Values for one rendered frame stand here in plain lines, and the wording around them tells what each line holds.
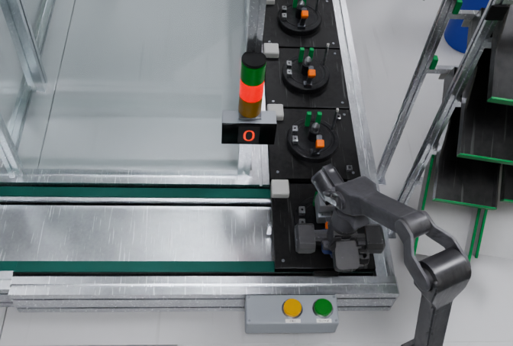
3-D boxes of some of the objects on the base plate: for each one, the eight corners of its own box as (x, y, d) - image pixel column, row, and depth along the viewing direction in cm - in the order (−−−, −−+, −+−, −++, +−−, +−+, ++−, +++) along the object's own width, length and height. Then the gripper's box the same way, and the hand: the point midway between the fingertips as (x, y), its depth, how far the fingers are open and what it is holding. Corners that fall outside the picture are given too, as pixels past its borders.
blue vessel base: (493, 56, 208) (527, -9, 186) (449, 54, 206) (477, -11, 185) (482, 24, 217) (512, -41, 195) (439, 23, 216) (465, -42, 194)
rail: (389, 310, 150) (400, 292, 142) (19, 312, 144) (7, 293, 135) (385, 289, 154) (396, 270, 145) (24, 290, 147) (11, 270, 139)
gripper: (388, 208, 126) (372, 244, 139) (298, 207, 125) (290, 244, 137) (392, 234, 122) (375, 269, 135) (300, 234, 121) (291, 269, 134)
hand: (335, 249), depth 133 cm, fingers closed
